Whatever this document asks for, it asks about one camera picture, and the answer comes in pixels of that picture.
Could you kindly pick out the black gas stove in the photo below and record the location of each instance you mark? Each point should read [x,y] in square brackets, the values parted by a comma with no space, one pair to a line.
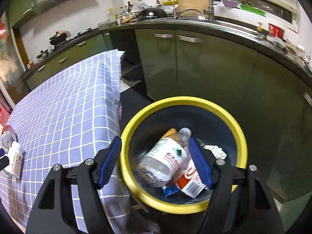
[78,37]

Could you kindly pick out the purple plastic tray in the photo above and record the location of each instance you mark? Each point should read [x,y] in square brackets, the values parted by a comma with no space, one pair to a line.
[230,3]

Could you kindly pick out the red printed box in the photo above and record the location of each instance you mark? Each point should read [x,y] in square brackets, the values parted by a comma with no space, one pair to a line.
[276,30]

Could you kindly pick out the blue packet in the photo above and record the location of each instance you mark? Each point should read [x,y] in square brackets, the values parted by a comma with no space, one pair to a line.
[170,191]

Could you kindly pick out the glass pot lid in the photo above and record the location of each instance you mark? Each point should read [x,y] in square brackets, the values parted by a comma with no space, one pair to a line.
[190,14]

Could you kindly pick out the small steel pot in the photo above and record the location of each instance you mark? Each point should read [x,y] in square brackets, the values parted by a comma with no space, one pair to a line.
[43,54]

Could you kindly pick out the black wok with lid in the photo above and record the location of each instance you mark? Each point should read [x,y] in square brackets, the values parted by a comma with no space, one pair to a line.
[58,37]

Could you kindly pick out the clear plastic bottle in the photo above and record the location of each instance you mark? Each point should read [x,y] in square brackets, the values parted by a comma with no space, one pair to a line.
[163,160]

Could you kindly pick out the blue checked tablecloth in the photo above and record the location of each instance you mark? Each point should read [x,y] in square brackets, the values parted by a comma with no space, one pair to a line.
[61,114]

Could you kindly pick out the green plastic tray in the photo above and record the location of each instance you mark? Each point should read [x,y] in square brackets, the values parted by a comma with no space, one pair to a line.
[252,9]

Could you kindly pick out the small red can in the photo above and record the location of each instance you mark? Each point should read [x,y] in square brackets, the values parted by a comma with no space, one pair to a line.
[31,64]

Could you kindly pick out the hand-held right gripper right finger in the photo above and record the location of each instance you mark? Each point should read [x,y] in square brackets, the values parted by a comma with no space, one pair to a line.
[198,163]

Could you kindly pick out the green lower kitchen cabinets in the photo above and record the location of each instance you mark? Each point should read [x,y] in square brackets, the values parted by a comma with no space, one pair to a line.
[207,65]

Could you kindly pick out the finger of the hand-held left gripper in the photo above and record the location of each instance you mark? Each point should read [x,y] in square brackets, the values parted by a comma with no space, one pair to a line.
[3,162]

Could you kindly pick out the yellow rimmed trash bin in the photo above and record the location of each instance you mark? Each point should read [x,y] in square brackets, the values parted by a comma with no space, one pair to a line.
[182,101]

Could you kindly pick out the yellow sponge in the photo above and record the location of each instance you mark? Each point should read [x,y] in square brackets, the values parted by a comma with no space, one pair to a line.
[170,133]

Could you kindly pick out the yellow suction hook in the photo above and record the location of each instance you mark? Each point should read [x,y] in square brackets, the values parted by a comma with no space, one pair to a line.
[260,28]

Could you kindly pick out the wooden cutting board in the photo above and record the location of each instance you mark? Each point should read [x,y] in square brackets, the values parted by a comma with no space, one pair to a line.
[192,1]

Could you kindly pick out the white rag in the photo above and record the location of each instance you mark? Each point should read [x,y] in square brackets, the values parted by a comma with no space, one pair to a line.
[276,42]

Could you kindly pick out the yellow plastic tray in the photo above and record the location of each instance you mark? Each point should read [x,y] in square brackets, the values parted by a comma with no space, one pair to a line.
[170,2]

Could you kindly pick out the dish rack with dishes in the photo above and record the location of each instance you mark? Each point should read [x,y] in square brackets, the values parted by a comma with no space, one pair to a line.
[141,7]

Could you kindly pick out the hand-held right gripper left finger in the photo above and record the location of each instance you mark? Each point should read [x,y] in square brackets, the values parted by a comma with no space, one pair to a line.
[109,163]

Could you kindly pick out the yellow cooking oil bottle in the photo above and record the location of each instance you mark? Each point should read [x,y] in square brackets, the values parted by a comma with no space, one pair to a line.
[111,16]

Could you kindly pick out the wooden rolling pin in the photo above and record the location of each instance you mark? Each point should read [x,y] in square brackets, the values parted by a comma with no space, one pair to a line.
[128,19]

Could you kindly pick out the red soda can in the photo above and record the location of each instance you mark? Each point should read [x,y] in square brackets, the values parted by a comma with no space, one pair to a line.
[8,136]

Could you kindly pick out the steel kitchen faucet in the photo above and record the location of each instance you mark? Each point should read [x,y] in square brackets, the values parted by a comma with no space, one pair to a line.
[211,4]

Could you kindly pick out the orange and white carton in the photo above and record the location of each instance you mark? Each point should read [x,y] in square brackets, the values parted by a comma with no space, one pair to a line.
[191,185]

